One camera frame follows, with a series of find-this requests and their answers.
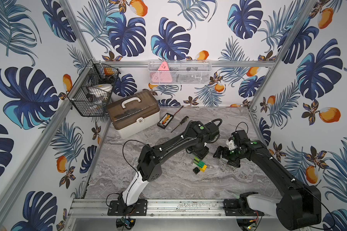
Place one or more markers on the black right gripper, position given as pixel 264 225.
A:
pixel 224 155

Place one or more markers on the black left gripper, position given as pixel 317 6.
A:
pixel 201 151

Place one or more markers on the dark green long brick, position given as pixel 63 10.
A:
pixel 200 164

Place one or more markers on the yellow square brick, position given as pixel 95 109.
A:
pixel 203 168

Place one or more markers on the black square brick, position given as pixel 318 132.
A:
pixel 196 170

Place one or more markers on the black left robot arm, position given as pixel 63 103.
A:
pixel 193 139

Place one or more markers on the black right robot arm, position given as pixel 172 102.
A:
pixel 300 205

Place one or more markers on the black yellow screwdriver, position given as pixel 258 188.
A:
pixel 181 122

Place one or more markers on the black bit holder case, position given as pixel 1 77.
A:
pixel 165 121

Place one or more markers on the white storage box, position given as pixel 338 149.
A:
pixel 134 113

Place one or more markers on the pink triangle card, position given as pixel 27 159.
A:
pixel 161 75

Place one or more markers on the white round object in basket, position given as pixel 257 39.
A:
pixel 100 90

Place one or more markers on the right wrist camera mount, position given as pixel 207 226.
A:
pixel 237 139

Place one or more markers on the clear mesh wall shelf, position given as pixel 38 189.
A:
pixel 188 72

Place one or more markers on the black wire basket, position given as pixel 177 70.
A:
pixel 93 74

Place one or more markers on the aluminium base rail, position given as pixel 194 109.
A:
pixel 166 215

